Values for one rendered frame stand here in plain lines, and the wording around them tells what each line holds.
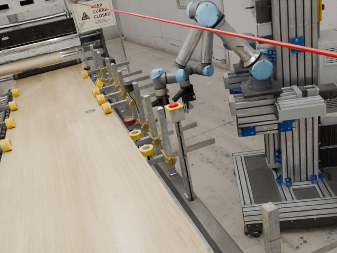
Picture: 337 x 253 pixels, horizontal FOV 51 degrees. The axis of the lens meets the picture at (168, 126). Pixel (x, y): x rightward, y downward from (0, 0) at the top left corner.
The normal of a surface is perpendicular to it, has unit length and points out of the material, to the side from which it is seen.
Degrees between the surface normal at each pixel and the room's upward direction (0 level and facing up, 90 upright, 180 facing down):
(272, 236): 90
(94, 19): 90
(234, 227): 0
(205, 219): 0
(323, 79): 90
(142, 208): 0
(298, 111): 90
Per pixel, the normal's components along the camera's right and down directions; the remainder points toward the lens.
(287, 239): -0.18, -0.90
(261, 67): 0.00, 0.51
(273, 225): 0.34, 0.33
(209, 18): -0.20, 0.33
